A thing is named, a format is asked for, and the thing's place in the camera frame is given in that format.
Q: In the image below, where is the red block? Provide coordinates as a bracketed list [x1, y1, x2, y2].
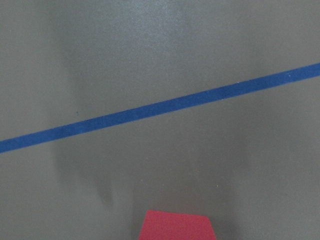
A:
[138, 210, 217, 240]

